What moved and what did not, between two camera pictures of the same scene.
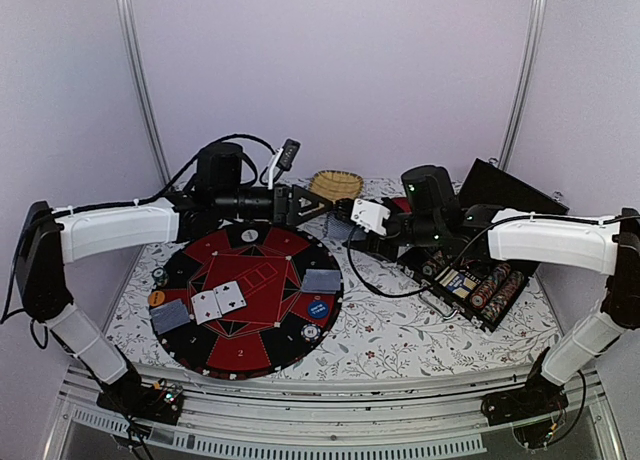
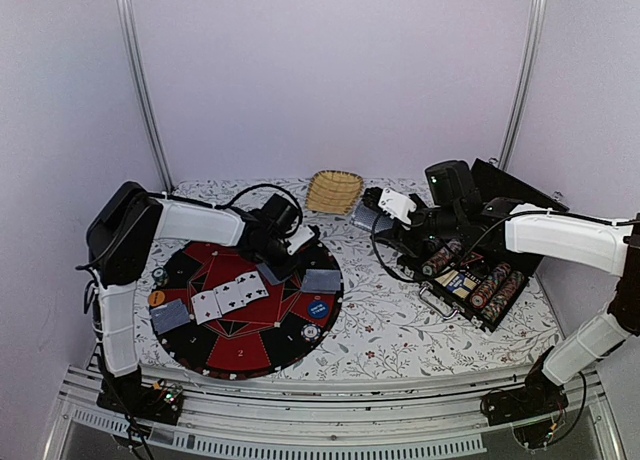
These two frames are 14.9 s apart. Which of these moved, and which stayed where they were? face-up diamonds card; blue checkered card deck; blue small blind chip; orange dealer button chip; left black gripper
Moved: blue checkered card deck; left black gripper
Stayed: orange dealer button chip; blue small blind chip; face-up diamonds card
